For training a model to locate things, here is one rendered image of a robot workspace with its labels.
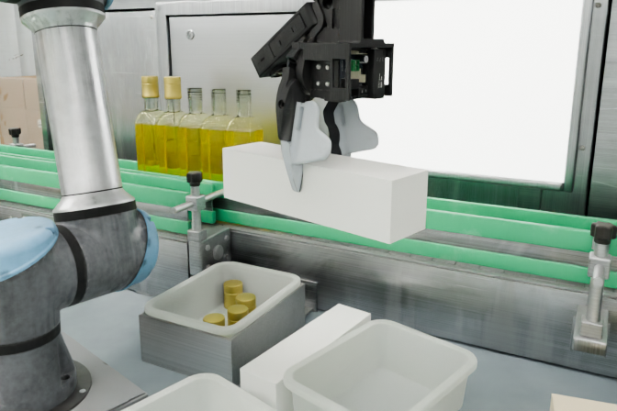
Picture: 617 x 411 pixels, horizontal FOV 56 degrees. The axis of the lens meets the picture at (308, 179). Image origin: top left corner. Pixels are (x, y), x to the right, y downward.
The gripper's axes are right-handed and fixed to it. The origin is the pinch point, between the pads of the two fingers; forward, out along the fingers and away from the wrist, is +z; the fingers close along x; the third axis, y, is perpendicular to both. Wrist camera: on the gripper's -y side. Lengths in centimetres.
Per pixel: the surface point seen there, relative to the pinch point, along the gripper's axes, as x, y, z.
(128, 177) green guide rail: 15, -67, 14
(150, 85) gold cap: 21, -65, -5
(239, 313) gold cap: 8.8, -24.1, 27.9
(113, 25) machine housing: 30, -96, -17
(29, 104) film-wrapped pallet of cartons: 154, -473, 40
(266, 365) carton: 1.8, -10.2, 28.2
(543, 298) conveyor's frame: 37.2, 12.3, 23.4
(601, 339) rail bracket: 29.6, 22.7, 23.1
